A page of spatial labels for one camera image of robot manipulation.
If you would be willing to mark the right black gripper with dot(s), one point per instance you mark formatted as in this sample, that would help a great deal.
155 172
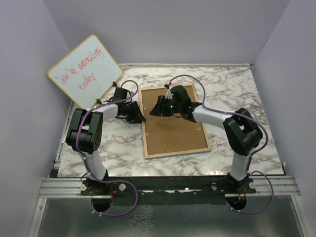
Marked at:
159 108

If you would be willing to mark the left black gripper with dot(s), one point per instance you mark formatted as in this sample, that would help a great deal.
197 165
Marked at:
137 116

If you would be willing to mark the brown cardboard backing board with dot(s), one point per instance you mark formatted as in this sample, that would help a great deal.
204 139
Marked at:
175 138

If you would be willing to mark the blue wooden photo frame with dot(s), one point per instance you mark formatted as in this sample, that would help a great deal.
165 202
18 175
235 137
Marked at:
177 153

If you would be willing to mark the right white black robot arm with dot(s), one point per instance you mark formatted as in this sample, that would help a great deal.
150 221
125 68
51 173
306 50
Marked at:
243 133

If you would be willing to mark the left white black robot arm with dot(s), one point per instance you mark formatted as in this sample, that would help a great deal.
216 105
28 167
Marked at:
85 130

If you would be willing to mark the small whiteboard with red writing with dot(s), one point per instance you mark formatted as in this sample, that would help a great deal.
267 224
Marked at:
86 73

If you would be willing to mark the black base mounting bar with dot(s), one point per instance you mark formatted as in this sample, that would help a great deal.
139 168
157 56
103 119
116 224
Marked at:
166 190

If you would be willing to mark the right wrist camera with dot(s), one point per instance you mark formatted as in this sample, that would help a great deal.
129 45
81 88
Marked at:
168 91

